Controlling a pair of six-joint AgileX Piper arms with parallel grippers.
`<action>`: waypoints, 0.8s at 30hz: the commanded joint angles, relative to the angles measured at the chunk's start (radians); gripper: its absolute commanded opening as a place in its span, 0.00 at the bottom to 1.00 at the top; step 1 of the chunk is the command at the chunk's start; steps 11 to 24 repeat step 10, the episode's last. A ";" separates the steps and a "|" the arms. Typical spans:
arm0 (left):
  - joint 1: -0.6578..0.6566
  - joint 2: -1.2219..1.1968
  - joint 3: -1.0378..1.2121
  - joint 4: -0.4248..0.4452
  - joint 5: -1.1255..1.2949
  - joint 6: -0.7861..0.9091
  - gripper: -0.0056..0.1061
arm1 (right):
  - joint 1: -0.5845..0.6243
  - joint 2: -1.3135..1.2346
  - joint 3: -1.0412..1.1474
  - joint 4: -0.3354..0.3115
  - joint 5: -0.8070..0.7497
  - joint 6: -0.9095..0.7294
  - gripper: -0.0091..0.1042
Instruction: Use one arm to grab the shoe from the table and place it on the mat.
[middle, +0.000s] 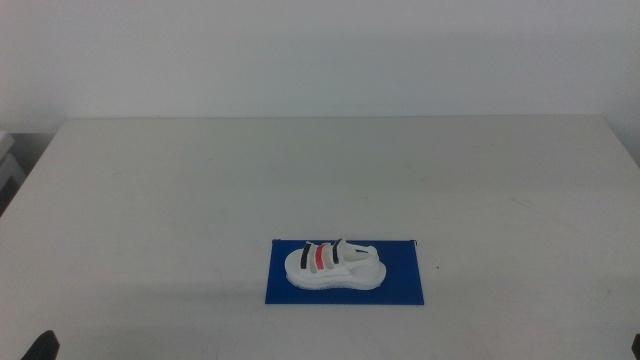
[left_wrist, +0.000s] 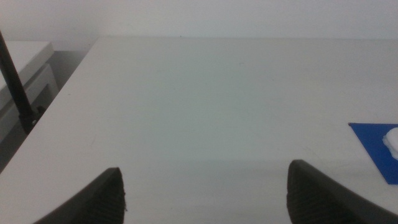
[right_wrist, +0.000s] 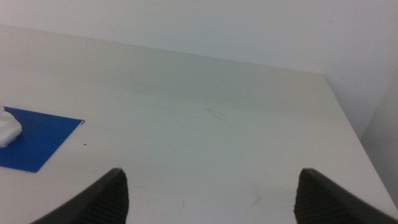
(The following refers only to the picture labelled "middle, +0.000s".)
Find white sandal black red straps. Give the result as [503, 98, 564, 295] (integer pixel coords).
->
[283, 237, 388, 292]

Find blue rectangular mat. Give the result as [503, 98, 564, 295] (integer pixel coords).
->
[264, 238, 426, 306]

